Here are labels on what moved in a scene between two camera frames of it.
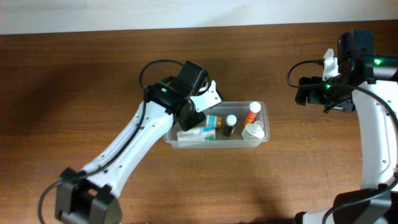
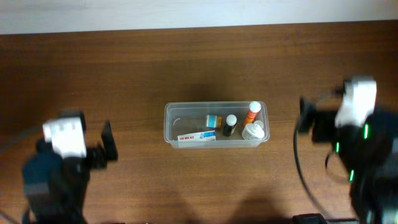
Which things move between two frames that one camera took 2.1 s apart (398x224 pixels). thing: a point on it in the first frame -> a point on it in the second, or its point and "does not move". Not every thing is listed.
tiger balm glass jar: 214,121 does not move
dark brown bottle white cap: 231,121 does not move
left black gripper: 193,118 -> 108,141
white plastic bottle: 253,131 does not move
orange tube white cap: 254,108 does not move
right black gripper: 302,92 -> 305,114
